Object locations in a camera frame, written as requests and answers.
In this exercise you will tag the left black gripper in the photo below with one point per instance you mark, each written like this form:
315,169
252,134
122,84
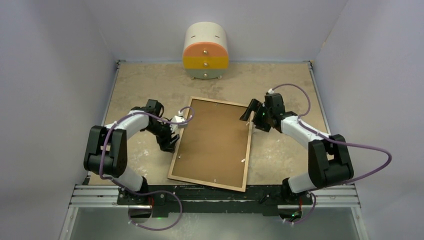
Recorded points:
167,143

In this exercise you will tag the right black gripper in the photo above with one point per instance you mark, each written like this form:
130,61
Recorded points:
253,106

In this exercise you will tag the black wooden picture frame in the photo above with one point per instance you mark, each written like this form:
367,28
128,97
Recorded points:
208,185

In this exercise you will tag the brown hardboard backing board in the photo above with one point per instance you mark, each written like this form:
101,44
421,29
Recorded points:
212,142

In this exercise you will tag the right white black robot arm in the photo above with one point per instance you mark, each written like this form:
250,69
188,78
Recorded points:
328,160

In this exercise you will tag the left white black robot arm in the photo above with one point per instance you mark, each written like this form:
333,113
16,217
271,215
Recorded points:
106,153

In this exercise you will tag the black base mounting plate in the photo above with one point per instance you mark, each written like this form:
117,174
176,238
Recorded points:
267,200

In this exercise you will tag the round three-drawer mini cabinet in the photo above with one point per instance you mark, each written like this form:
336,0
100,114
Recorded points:
205,52

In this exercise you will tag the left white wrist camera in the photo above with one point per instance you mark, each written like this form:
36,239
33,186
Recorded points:
178,121

